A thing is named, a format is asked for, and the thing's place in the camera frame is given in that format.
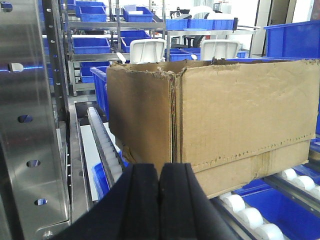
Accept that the white plastic chair right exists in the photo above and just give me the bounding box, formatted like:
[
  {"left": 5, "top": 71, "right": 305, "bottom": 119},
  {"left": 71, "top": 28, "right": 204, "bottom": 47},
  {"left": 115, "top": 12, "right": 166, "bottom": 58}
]
[{"left": 200, "top": 39, "right": 241, "bottom": 61}]

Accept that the blue bin under rollers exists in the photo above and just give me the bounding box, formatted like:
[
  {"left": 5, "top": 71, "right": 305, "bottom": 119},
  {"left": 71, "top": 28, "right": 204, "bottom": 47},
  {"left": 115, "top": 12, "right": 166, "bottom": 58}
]
[{"left": 234, "top": 164, "right": 320, "bottom": 240}]

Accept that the white plastic chair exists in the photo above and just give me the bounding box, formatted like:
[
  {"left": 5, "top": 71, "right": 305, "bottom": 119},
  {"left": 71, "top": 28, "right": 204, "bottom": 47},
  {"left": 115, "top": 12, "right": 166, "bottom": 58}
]
[
  {"left": 200, "top": 39, "right": 241, "bottom": 61},
  {"left": 129, "top": 39, "right": 166, "bottom": 64}
]

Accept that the steel shelf upright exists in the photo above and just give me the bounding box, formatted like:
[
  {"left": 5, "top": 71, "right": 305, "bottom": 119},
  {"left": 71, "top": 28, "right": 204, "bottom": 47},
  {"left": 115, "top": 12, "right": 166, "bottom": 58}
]
[{"left": 0, "top": 0, "right": 70, "bottom": 240}]

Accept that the large blue bin right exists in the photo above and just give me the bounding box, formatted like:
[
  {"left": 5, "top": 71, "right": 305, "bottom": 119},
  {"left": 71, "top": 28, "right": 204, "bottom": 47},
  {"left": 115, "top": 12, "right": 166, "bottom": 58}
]
[{"left": 264, "top": 20, "right": 320, "bottom": 59}]

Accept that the blue bin top shelf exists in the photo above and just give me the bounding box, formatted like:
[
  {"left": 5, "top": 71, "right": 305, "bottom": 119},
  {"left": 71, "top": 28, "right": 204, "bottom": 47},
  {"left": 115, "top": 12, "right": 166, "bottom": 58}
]
[{"left": 79, "top": 6, "right": 107, "bottom": 22}]

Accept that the blue bin lower shelf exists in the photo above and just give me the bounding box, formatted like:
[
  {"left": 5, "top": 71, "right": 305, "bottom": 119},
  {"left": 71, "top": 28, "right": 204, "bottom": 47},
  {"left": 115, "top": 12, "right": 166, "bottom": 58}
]
[{"left": 90, "top": 149, "right": 129, "bottom": 201}]

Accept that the blue bin shelf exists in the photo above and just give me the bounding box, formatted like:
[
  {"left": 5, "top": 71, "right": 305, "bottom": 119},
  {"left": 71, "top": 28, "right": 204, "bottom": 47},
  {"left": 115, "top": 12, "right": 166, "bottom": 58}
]
[
  {"left": 79, "top": 6, "right": 107, "bottom": 22},
  {"left": 90, "top": 149, "right": 129, "bottom": 201},
  {"left": 72, "top": 37, "right": 111, "bottom": 54}
]

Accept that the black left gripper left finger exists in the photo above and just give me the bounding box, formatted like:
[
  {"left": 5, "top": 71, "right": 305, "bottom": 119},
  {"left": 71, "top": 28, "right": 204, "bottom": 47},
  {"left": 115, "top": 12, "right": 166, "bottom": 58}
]
[{"left": 53, "top": 164, "right": 160, "bottom": 240}]

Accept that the steel background shelf rack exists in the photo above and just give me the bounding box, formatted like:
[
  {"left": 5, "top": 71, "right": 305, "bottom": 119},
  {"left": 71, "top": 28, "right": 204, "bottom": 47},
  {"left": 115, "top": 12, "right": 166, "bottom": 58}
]
[{"left": 60, "top": 0, "right": 168, "bottom": 96}]

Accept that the blue bin middle shelf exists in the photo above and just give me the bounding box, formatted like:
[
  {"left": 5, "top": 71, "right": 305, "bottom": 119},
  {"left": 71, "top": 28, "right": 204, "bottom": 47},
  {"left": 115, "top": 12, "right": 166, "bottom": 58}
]
[{"left": 72, "top": 37, "right": 111, "bottom": 54}]

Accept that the white roller rail right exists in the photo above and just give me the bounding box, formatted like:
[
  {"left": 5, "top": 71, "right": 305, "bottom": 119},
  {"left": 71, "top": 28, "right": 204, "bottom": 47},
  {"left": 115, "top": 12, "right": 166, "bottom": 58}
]
[{"left": 217, "top": 167, "right": 320, "bottom": 240}]

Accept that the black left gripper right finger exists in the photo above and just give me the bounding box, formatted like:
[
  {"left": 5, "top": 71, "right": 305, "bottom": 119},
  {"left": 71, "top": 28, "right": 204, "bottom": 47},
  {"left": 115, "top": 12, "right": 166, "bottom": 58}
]
[{"left": 159, "top": 163, "right": 238, "bottom": 240}]

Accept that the white plastic chair left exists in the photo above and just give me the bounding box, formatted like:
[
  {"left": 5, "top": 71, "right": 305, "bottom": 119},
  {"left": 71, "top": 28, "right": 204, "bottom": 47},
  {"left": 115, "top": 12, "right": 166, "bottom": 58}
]
[{"left": 129, "top": 39, "right": 166, "bottom": 64}]

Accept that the worn cardboard box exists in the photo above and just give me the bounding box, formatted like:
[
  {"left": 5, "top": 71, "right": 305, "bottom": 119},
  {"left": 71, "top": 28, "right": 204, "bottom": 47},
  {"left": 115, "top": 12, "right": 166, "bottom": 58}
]
[{"left": 106, "top": 59, "right": 320, "bottom": 197}]

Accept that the white roller rail left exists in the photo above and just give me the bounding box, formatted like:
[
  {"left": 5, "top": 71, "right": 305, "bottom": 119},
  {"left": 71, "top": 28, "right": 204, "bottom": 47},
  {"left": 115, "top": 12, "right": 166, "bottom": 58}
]
[{"left": 87, "top": 107, "right": 125, "bottom": 188}]

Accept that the white roller rail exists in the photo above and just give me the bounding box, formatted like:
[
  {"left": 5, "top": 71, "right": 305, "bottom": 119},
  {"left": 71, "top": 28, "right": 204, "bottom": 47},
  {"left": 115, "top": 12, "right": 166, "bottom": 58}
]
[
  {"left": 217, "top": 167, "right": 320, "bottom": 240},
  {"left": 87, "top": 107, "right": 125, "bottom": 188}
]

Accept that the blue bin behind box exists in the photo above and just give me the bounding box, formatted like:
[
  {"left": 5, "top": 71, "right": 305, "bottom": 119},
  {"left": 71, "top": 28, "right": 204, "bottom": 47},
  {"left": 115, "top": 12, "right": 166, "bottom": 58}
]
[{"left": 90, "top": 66, "right": 109, "bottom": 120}]

